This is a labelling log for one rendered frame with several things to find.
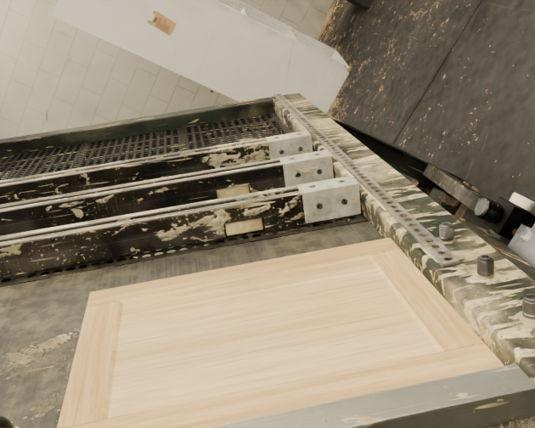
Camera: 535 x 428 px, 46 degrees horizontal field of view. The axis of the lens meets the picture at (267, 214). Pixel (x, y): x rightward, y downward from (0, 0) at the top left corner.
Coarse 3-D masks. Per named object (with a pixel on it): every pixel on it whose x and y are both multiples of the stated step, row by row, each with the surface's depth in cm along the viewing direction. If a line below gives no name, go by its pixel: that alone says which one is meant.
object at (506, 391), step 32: (416, 384) 74; (448, 384) 74; (480, 384) 73; (512, 384) 72; (288, 416) 72; (320, 416) 71; (352, 416) 71; (384, 416) 70; (416, 416) 70; (448, 416) 71; (480, 416) 71; (512, 416) 72
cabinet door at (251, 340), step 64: (320, 256) 115; (384, 256) 112; (128, 320) 103; (192, 320) 100; (256, 320) 97; (320, 320) 95; (384, 320) 93; (448, 320) 90; (128, 384) 86; (192, 384) 84; (256, 384) 82; (320, 384) 80; (384, 384) 78
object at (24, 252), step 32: (256, 192) 137; (288, 192) 136; (320, 192) 133; (352, 192) 134; (96, 224) 132; (128, 224) 129; (160, 224) 130; (192, 224) 131; (288, 224) 135; (0, 256) 127; (32, 256) 128; (64, 256) 129; (96, 256) 131
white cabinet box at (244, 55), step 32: (64, 0) 424; (96, 0) 425; (128, 0) 427; (160, 0) 429; (192, 0) 431; (224, 0) 488; (96, 32) 435; (128, 32) 437; (160, 32) 439; (192, 32) 441; (224, 32) 442; (256, 32) 444; (288, 32) 504; (160, 64) 449; (192, 64) 451; (224, 64) 453; (256, 64) 455; (288, 64) 457; (320, 64) 459; (256, 96) 466; (320, 96) 470
